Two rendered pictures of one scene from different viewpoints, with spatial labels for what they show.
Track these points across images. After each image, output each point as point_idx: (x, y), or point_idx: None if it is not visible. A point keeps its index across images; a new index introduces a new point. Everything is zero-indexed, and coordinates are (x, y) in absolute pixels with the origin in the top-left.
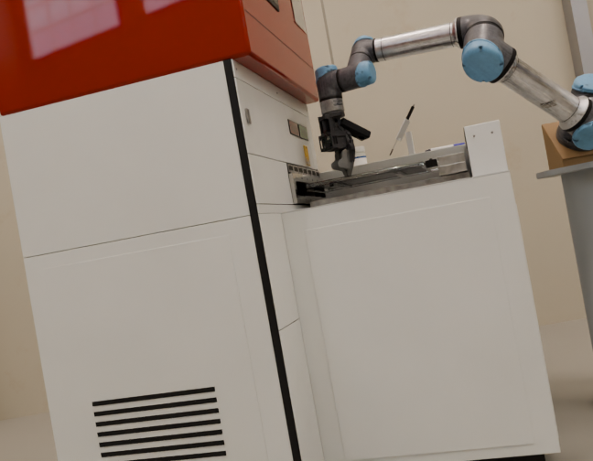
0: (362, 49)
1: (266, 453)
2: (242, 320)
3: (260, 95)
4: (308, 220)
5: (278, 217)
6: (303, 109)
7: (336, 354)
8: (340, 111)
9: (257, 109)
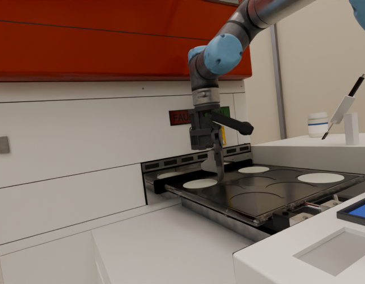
0: (234, 16)
1: None
2: None
3: (74, 105)
4: (96, 254)
5: (79, 237)
6: (230, 87)
7: None
8: (208, 103)
9: (54, 124)
